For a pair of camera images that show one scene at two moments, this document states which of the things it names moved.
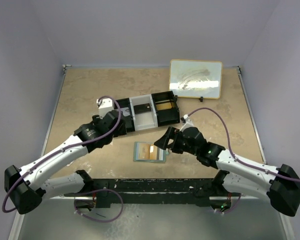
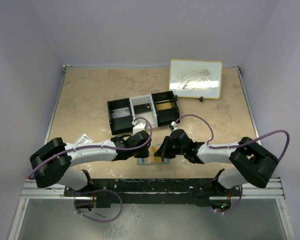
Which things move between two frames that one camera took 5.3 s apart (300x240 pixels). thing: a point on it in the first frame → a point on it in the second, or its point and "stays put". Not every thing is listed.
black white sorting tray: (144, 112) stays put
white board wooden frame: (196, 78) stays put
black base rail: (186, 191) stays put
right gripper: (163, 142) → (163, 151)
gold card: (164, 106) stays put
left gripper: (121, 132) → (144, 154)
